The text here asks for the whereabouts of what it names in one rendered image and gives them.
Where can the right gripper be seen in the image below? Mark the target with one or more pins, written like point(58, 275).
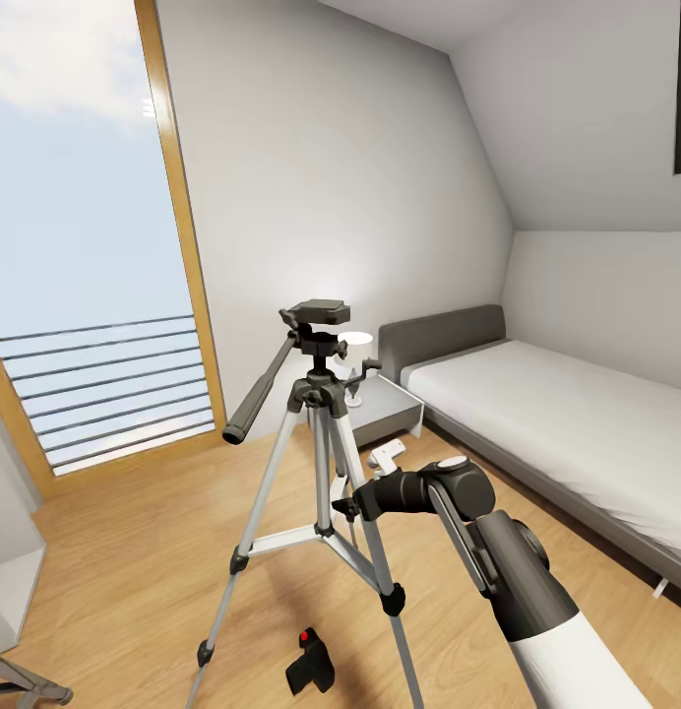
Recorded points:
point(375, 497)

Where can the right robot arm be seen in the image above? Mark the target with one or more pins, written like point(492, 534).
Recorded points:
point(564, 662)

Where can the bed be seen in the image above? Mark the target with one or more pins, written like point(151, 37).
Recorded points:
point(603, 445)

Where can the camera tripod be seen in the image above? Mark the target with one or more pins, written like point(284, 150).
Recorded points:
point(325, 393)

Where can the taboret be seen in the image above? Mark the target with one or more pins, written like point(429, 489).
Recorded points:
point(21, 679)

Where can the nightstand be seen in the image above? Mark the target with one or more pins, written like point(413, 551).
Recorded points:
point(385, 408)

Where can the digital camera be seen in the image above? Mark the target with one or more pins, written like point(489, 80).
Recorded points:
point(315, 664)

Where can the table lamp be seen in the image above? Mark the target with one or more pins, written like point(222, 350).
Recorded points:
point(360, 348)

